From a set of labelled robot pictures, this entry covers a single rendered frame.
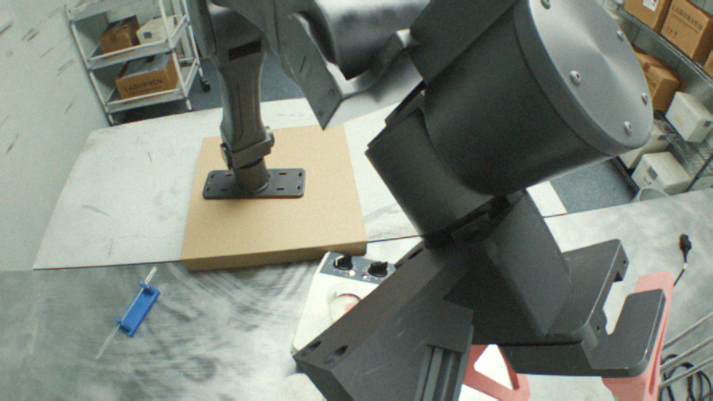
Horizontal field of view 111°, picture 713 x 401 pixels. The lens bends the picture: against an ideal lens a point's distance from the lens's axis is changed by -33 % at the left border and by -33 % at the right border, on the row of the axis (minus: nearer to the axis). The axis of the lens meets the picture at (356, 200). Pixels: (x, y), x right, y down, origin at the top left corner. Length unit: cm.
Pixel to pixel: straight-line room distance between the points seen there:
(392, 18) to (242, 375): 53
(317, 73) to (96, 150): 98
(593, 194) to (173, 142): 225
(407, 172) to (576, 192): 226
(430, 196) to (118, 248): 71
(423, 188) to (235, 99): 36
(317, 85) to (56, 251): 81
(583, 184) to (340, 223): 203
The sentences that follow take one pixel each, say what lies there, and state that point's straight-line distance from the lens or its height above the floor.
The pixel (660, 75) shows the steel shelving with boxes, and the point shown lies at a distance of 242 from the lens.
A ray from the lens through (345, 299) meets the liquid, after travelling 48.
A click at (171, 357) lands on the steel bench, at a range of 64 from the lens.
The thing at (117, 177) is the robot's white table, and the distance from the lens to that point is 96.
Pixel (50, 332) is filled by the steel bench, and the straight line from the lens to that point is 81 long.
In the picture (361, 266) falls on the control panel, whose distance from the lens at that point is 59.
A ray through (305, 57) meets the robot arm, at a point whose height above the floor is 138.
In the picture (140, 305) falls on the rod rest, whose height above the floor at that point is 91.
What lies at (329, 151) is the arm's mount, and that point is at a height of 94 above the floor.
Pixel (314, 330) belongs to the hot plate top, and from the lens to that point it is 50.
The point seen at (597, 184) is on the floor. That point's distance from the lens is 256.
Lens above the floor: 145
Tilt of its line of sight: 50 degrees down
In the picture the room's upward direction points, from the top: 1 degrees clockwise
